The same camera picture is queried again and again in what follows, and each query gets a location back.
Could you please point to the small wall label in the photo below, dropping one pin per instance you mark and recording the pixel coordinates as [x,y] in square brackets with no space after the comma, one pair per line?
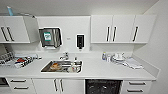
[68,38]

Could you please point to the chrome faucet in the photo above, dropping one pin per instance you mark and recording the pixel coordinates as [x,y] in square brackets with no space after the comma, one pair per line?
[64,56]

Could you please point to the steel paper towel dispenser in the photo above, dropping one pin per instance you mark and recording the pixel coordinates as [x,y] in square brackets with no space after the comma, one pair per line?
[50,36]

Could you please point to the wide white drawer unit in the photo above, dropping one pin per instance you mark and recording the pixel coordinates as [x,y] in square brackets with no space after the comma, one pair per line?
[20,86]

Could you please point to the small chrome sink fixture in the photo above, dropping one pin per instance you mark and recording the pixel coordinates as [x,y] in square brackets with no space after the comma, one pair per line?
[75,59]

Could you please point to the light blue bottle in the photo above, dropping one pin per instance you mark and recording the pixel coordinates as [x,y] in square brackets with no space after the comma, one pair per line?
[10,11]

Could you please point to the narrow white drawer unit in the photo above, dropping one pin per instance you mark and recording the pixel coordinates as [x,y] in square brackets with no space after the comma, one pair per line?
[136,87]

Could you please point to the blue dish soap bottle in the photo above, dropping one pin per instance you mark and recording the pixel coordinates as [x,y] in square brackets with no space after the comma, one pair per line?
[104,56]

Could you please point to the white cup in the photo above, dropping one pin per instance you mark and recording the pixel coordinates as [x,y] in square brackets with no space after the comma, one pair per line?
[75,68]

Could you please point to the black built-in microwave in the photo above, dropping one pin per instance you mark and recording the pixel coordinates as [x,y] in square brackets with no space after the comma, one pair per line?
[3,82]

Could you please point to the small white bottle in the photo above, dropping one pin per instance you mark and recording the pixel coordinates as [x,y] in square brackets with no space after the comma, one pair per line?
[108,58]

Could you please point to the black wall soap dispenser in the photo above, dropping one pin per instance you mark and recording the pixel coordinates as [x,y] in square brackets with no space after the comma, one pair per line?
[80,41]

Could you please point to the stainless steel sink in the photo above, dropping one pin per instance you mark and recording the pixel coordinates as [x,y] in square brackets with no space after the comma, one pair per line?
[46,70]

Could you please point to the dish with orange food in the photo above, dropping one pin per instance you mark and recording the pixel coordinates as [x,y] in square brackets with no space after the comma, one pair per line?
[55,66]

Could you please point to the stainless steel dishwasher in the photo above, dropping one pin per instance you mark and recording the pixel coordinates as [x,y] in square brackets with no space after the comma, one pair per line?
[103,87]

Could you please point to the white two-door base cabinet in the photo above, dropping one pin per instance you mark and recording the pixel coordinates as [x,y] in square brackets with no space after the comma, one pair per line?
[43,87]

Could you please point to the white wall outlet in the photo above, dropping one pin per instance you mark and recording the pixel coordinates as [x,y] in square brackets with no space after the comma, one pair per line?
[90,48]

